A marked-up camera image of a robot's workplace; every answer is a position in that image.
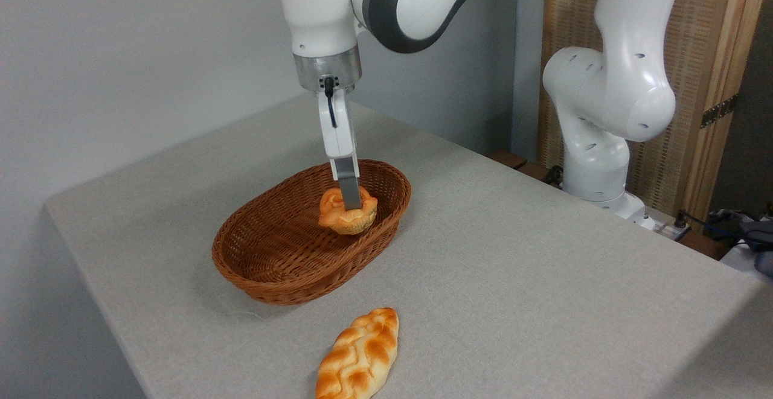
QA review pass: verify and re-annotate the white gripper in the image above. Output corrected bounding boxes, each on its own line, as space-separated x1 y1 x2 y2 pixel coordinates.
318 88 364 212

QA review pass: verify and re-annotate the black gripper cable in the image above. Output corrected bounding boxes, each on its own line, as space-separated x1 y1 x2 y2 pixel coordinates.
323 77 338 129

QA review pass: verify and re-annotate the metal screen hinge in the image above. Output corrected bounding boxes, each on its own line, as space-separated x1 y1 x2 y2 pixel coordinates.
700 94 739 130

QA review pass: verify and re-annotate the black cable with plug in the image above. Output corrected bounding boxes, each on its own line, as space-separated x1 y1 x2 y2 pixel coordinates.
672 209 773 249

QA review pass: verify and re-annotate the round knotted bread roll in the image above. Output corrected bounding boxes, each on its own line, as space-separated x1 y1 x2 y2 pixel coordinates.
318 187 379 235

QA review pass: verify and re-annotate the long braided bread loaf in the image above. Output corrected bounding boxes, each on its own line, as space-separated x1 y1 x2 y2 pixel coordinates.
315 307 400 399

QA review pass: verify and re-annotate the dark grey cloth bundle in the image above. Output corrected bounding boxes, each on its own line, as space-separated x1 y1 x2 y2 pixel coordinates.
710 205 773 278

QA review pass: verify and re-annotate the brown wicker basket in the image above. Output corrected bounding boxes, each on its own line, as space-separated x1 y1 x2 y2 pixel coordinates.
211 159 412 307

